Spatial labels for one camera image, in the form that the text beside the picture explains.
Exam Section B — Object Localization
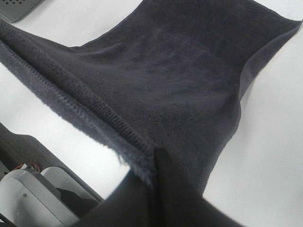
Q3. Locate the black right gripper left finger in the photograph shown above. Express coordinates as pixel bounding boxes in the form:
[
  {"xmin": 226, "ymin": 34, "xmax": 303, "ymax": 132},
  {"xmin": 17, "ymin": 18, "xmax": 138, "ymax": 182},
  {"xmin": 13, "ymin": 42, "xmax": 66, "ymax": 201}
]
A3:
[{"xmin": 73, "ymin": 171, "xmax": 154, "ymax": 227}]

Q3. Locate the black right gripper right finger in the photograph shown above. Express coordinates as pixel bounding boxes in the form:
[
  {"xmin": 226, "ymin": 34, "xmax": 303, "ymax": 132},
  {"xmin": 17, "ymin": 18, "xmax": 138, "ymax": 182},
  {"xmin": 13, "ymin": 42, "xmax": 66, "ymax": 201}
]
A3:
[{"xmin": 155, "ymin": 148, "xmax": 242, "ymax": 227}]

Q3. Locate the dark grey towel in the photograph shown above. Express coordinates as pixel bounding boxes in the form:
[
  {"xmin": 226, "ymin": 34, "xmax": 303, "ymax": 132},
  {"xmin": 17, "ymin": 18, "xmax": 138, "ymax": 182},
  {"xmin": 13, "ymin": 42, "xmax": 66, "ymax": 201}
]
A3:
[{"xmin": 0, "ymin": 0, "xmax": 301, "ymax": 192}]

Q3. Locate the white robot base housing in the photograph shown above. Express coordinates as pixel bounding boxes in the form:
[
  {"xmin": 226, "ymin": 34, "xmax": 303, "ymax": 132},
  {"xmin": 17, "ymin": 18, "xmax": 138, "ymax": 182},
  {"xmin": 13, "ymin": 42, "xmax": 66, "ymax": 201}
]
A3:
[{"xmin": 0, "ymin": 166, "xmax": 102, "ymax": 227}]

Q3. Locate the grey perforated plastic basket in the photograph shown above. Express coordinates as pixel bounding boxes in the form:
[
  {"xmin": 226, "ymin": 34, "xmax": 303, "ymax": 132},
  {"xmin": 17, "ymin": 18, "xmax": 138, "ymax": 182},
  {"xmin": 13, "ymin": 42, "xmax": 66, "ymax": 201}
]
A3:
[{"xmin": 0, "ymin": 0, "xmax": 44, "ymax": 23}]

